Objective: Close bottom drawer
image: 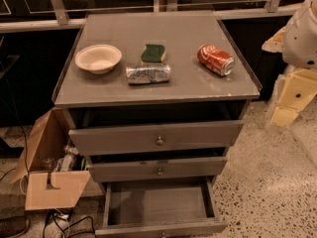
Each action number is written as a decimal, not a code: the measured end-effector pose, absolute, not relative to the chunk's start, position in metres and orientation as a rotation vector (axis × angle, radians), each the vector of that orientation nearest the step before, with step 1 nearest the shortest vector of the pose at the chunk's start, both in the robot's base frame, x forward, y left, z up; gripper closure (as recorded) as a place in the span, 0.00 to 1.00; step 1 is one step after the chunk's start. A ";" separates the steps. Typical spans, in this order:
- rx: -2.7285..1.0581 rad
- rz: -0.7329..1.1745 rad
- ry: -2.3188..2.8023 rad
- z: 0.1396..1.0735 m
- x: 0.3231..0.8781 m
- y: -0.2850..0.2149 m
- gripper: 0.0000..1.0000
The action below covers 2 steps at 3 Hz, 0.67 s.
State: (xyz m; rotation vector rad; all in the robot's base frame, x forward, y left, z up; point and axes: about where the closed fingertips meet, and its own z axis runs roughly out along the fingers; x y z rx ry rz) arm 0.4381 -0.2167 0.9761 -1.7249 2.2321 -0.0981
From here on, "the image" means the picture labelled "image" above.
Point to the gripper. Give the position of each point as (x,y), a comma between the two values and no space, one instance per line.
(302,39)

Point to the green yellow sponge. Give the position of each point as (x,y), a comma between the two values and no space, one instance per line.
(153,53)

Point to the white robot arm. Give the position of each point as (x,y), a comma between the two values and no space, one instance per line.
(297,41)

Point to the silver crushed can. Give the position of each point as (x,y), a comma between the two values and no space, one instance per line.
(148,74)

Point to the plastic bottle in box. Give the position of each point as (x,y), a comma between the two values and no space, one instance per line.
(68,161)

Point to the dark shoe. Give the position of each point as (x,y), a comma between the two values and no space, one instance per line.
(13,227)

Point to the grey middle drawer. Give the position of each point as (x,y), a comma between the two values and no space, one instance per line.
(158,169)

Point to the open cardboard box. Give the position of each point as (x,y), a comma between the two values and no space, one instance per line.
(47,189)

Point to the grey drawer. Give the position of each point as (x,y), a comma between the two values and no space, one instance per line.
(160,208)
(155,138)
(158,169)

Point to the grey bottom drawer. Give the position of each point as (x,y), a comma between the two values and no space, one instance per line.
(160,208)

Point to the grey drawer cabinet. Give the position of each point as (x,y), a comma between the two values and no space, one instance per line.
(193,94)

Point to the grey top drawer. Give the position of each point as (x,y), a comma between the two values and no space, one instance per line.
(155,138)

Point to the metal railing frame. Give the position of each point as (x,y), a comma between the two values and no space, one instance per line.
(28,15)

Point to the red cola can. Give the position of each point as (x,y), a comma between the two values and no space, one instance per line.
(216,59)

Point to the beige paper bowl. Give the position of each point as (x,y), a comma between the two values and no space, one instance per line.
(98,59)

